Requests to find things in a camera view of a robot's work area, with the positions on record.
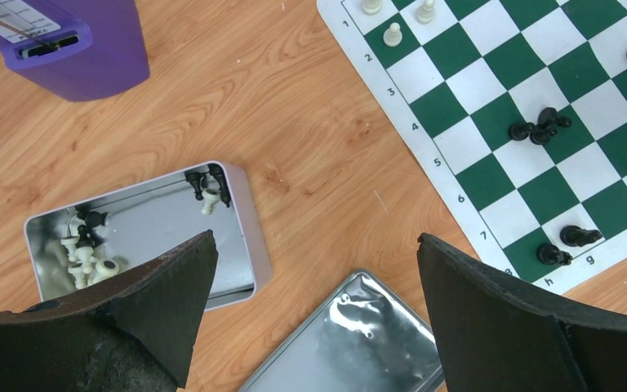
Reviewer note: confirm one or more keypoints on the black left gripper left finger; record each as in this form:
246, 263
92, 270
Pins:
132, 332

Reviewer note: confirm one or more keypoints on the white chess piece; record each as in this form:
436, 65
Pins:
425, 12

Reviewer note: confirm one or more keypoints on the silver tin box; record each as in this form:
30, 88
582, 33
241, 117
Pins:
137, 223

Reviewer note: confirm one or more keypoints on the white chess pieces in tin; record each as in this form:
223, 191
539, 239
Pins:
84, 267

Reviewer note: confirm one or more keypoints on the green white chess board mat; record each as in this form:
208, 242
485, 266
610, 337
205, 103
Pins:
517, 113

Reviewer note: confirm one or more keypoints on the white chess pawn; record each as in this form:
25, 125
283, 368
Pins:
392, 36

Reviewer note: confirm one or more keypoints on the silver tin lid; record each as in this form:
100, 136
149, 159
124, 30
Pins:
363, 337

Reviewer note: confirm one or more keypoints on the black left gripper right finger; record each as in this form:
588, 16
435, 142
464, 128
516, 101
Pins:
495, 332

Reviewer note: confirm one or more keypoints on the black chess piece cluster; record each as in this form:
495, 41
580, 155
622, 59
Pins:
540, 133

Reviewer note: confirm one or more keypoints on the purple metronome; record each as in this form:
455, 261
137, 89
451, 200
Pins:
78, 50

